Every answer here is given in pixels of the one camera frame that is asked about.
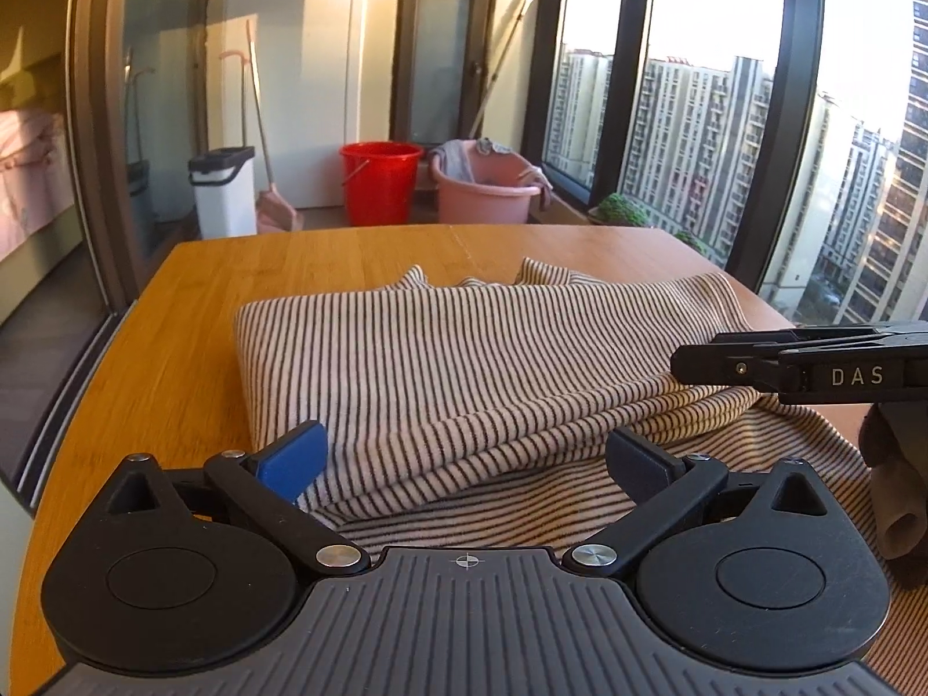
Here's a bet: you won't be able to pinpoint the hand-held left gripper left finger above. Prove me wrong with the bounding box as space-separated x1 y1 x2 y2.
101 419 371 577

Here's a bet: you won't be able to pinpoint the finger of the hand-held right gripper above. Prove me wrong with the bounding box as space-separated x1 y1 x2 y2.
709 328 928 350
670 343 802 387

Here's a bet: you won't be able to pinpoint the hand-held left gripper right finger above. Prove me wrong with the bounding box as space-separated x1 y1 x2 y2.
564 426 835 577

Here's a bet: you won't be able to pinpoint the striped knit garment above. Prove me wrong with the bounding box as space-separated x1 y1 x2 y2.
233 256 928 696

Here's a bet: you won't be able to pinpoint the person's right hand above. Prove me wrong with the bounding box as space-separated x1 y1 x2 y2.
857 401 928 561

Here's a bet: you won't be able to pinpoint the apartment buildings outside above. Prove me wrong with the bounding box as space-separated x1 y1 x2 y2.
542 18 928 327

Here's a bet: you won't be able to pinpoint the pink broom with dustpan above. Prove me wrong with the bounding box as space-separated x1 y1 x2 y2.
244 19 300 235

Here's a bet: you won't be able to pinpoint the white bin with black lid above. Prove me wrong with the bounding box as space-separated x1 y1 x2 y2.
187 146 259 240

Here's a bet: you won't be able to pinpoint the red plastic bucket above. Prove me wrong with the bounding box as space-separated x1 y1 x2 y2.
339 142 425 228

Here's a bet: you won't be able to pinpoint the pink plastic basin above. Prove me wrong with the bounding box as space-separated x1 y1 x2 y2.
427 139 554 225

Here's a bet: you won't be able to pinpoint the grey cloth in basin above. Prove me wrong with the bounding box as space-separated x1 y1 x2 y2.
433 137 481 184

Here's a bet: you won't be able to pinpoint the long wooden pole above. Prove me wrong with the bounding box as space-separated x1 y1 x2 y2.
470 0 550 140

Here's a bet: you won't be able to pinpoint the glass sliding door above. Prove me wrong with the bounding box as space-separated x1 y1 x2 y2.
65 0 213 320

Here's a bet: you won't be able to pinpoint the grey framed glass sash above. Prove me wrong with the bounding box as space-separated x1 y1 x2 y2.
390 0 500 148

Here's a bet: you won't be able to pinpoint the black window frame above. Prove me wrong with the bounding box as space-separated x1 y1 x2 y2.
528 0 851 306

